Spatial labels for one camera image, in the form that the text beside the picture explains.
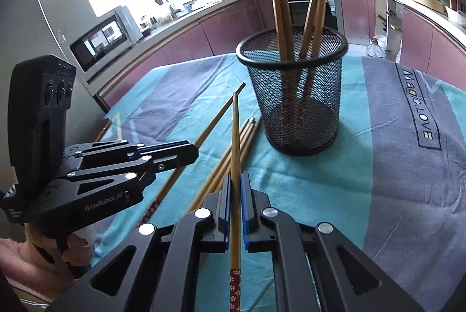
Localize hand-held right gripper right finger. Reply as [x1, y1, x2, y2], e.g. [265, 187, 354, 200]
[240, 171, 425, 312]

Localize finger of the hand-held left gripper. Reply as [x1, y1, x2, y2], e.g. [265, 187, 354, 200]
[63, 139, 200, 164]
[54, 155, 172, 197]

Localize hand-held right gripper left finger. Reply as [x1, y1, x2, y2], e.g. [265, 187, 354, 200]
[47, 174, 234, 312]

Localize wooden chopstick red floral handle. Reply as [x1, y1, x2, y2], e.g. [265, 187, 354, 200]
[230, 91, 243, 312]
[271, 0, 296, 109]
[298, 0, 325, 98]
[267, 0, 290, 102]
[305, 0, 328, 94]

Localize pile of wooden chopsticks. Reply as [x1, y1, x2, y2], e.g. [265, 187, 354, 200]
[95, 82, 257, 229]

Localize black mesh utensil holder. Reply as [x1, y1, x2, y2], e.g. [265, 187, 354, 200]
[236, 29, 349, 157]

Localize person's left hand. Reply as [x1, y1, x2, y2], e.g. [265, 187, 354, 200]
[26, 223, 95, 278]

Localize blue grey printed tablecloth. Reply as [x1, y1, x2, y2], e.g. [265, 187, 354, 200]
[87, 54, 466, 312]

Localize white microwave oven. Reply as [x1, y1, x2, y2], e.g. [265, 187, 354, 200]
[69, 5, 143, 72]

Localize long pink base cabinets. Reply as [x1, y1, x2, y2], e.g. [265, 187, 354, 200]
[96, 0, 273, 112]

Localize black built-in oven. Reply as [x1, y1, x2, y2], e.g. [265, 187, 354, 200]
[282, 0, 345, 34]

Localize narrow pink base cabinet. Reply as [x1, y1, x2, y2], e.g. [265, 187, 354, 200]
[340, 0, 375, 40]

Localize pink peninsula base cabinets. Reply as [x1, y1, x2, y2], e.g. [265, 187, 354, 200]
[398, 6, 466, 91]

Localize round bamboo container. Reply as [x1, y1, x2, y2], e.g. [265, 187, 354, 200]
[411, 0, 446, 14]

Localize white plastic bag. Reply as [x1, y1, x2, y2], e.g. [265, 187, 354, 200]
[446, 6, 466, 29]

